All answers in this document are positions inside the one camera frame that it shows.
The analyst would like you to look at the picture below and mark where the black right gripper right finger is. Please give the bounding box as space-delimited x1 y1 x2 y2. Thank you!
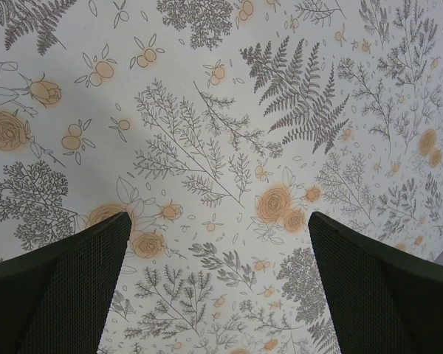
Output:
308 212 443 354

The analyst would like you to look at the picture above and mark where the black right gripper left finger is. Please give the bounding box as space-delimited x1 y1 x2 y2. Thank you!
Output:
0 212 132 354

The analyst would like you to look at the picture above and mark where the floral patterned table mat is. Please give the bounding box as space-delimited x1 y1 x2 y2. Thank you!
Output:
0 1 443 353

